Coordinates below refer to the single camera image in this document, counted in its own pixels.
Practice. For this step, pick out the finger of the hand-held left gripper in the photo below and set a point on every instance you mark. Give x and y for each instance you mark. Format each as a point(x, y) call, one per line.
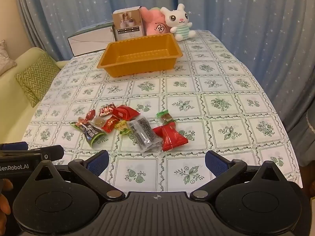
point(16, 146)
point(50, 152)

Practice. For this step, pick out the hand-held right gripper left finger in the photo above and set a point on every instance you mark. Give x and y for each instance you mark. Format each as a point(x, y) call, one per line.
point(99, 164)

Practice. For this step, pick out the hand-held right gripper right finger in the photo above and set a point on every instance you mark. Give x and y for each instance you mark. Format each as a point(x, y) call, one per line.
point(216, 164)

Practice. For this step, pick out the dark snack packet green edges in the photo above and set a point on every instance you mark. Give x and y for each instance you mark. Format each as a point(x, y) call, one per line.
point(92, 134)

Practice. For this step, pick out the yellow green candy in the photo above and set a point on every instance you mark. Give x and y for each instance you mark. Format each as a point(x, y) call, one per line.
point(123, 127)

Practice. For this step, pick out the red snack packet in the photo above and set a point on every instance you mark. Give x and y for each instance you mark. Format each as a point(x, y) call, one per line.
point(124, 113)
point(172, 136)

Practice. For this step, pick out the clear black sesame snack packet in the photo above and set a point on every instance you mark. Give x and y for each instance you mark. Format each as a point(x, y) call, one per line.
point(144, 134)

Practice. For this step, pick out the green-ended brown candy packet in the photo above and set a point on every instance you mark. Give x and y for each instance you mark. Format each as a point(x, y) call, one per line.
point(167, 119)

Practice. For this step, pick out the orange plastic tray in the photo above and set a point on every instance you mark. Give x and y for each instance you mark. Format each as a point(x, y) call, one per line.
point(137, 64)

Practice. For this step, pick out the person's left hand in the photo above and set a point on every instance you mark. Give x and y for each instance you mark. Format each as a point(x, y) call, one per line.
point(5, 209)

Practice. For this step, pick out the small red gold-print packet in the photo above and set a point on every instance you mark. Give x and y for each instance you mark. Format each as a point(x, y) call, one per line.
point(109, 125)

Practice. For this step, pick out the round brown clear-wrapped candy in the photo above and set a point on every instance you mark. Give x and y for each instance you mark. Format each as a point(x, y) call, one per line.
point(99, 121)

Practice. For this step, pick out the red twist-wrapped candy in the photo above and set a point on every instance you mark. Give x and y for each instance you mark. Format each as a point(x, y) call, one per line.
point(89, 116)

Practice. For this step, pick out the light green sofa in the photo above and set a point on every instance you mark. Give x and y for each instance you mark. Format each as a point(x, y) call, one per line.
point(9, 98)

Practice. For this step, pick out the red foil candy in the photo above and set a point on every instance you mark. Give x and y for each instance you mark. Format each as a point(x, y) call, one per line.
point(107, 109)

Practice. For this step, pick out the floral checked tablecloth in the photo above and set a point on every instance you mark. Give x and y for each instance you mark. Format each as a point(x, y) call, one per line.
point(221, 103)

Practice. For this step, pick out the green zigzag pillow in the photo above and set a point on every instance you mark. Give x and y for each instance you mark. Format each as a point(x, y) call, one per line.
point(37, 76)

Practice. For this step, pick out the beige patterned pillow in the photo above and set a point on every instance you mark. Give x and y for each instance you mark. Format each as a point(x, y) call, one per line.
point(6, 59)

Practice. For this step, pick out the white flat cardboard box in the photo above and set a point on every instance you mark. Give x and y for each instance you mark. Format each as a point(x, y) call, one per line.
point(91, 41)

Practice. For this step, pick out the brown printed product box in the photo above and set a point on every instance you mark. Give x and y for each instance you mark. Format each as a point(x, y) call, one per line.
point(128, 24)

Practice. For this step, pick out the blue starry curtain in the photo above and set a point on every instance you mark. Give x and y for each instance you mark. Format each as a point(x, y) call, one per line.
point(73, 9)
point(246, 24)

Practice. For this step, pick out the pink star plush toy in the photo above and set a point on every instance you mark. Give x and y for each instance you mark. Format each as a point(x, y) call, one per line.
point(155, 24)

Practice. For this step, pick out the white rabbit plush toy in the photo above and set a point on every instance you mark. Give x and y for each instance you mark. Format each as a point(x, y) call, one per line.
point(176, 18)

